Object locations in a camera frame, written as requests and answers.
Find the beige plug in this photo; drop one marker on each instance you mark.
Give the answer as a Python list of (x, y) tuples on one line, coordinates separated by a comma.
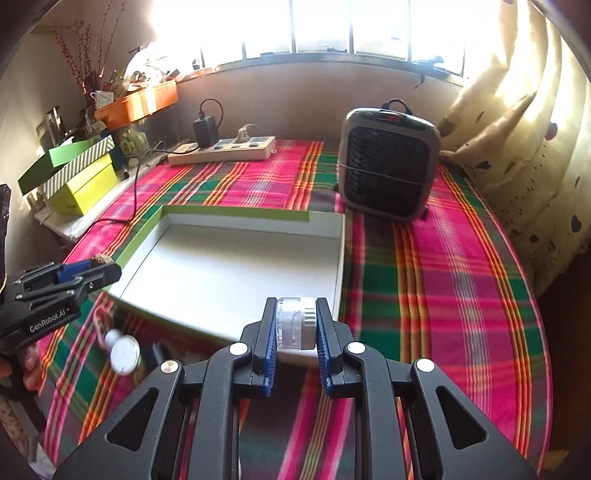
[(246, 132)]

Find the dark green box lid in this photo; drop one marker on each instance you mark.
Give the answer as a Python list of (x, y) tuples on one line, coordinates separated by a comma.
[(49, 163)]

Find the black power adapter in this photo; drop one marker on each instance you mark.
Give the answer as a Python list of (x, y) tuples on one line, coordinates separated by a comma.
[(205, 131)]

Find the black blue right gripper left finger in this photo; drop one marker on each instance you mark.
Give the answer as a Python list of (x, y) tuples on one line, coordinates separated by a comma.
[(255, 379)]

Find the cream heart pattern curtain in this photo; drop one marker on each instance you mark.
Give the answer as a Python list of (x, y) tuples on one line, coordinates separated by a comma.
[(521, 130)]

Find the white smiley disc toy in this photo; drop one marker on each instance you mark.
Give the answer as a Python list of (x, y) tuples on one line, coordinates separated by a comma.
[(124, 352)]

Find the red berry branches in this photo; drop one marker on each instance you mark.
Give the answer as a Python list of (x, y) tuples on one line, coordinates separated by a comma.
[(87, 59)]

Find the grey black space heater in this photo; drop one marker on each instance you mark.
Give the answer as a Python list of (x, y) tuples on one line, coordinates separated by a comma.
[(387, 163)]

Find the yellow green box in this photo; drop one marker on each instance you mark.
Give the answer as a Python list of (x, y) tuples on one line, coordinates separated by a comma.
[(85, 189)]

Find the green white shallow box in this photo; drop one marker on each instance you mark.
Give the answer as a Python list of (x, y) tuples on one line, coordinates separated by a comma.
[(207, 271)]

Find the orange tray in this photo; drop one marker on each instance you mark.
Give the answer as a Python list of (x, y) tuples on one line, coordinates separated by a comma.
[(138, 105)]

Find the pink green plaid blanket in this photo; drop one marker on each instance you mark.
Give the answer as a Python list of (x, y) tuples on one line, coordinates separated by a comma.
[(448, 287)]

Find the brown walnut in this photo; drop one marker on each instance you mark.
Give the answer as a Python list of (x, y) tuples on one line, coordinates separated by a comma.
[(99, 260)]

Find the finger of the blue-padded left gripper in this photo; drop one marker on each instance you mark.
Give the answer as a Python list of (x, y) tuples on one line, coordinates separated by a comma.
[(67, 272)]

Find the white shelf board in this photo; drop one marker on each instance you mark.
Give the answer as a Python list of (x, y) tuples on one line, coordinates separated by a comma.
[(70, 228)]

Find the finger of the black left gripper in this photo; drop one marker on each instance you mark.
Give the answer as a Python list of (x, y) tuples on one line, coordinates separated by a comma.
[(96, 278)]

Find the cream power strip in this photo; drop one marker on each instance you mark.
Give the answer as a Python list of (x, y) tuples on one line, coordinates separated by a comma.
[(225, 150)]

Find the striped white green box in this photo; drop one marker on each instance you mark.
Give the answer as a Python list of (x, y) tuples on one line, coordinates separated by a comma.
[(74, 167)]

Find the window frame bars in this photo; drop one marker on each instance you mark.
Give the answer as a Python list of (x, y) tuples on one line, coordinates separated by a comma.
[(422, 33)]

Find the person's left hand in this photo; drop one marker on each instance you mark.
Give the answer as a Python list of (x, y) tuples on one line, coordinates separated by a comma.
[(31, 368)]

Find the white round plastic cap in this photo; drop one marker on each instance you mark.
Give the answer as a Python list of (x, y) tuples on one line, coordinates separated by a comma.
[(296, 323)]

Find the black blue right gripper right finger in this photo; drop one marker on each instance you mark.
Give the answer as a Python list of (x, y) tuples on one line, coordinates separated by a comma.
[(339, 379)]

